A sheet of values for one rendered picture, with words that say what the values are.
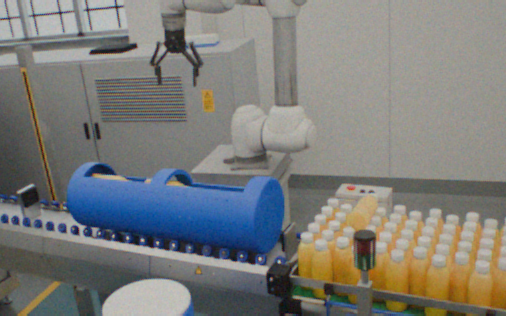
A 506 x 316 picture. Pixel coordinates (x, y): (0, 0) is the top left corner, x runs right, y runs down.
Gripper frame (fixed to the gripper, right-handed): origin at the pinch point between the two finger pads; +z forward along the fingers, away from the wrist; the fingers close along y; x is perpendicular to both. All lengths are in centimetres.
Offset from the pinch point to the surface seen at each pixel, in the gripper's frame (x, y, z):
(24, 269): 9, -88, 102
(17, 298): 76, -143, 180
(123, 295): -65, -5, 50
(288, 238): -24, 45, 50
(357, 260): -67, 67, 27
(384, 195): -4, 79, 40
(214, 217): -27, 18, 41
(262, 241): -27, 36, 50
